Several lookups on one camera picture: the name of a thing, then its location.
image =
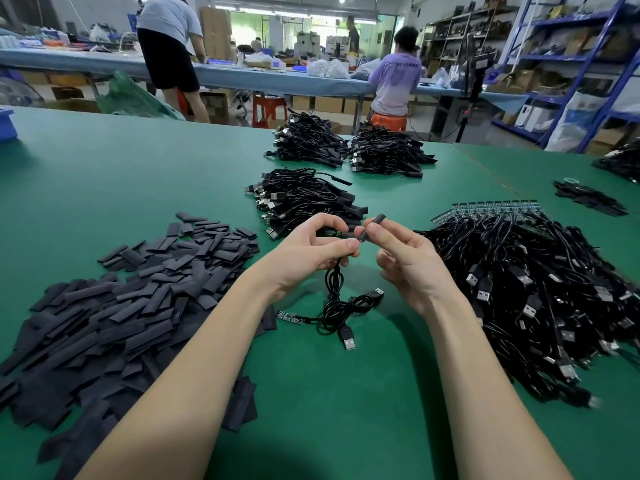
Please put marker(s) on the person's right hand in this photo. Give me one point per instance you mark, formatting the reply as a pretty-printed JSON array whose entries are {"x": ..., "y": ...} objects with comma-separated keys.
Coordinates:
[{"x": 410, "y": 263}]

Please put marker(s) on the person's left hand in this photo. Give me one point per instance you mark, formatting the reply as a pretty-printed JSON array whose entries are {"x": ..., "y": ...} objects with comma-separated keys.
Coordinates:
[{"x": 295, "y": 257}]

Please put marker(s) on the black sleeve piece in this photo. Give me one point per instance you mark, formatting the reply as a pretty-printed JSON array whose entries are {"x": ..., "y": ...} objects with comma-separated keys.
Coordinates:
[{"x": 372, "y": 225}]

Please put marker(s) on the pile of black sleeve strips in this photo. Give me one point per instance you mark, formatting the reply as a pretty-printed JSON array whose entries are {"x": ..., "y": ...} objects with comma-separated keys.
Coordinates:
[{"x": 100, "y": 320}]

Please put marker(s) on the person's left forearm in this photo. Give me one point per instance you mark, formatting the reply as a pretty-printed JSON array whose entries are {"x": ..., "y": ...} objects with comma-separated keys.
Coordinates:
[{"x": 175, "y": 400}]

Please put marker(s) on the person's right forearm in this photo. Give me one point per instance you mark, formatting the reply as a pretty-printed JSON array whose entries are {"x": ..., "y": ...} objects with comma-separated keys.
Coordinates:
[{"x": 495, "y": 400}]

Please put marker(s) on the orange plastic stool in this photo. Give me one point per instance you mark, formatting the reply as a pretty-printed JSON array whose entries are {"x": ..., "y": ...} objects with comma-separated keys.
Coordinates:
[{"x": 389, "y": 123}]

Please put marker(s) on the red plastic stool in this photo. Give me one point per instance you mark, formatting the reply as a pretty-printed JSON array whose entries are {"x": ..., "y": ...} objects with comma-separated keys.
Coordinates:
[{"x": 270, "y": 110}]

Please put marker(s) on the black tripod stand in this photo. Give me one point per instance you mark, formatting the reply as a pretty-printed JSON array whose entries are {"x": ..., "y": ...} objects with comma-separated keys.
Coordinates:
[{"x": 477, "y": 75}]

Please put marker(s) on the white plastic bag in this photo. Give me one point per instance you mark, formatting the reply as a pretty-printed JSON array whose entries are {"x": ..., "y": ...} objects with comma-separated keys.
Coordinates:
[{"x": 575, "y": 125}]

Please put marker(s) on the green plastic bag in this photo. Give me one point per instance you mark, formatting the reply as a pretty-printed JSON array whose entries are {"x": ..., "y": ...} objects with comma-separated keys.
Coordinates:
[{"x": 140, "y": 98}]

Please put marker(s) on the dark storage shelf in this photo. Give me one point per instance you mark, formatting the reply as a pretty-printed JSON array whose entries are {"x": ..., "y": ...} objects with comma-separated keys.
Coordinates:
[{"x": 462, "y": 35}]

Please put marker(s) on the open cardboard box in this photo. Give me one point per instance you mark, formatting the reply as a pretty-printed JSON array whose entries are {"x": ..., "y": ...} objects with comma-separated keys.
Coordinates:
[{"x": 70, "y": 105}]

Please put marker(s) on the blue metal shelving rack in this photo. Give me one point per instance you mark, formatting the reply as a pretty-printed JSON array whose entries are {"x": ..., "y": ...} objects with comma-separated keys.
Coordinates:
[{"x": 568, "y": 17}]

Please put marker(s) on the long blue work table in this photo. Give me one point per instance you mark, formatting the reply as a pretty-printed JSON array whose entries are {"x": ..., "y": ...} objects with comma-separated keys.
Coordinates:
[{"x": 70, "y": 63}]

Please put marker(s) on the blue plastic bin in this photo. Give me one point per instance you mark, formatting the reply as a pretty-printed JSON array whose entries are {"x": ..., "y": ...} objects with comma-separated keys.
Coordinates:
[{"x": 7, "y": 125}]

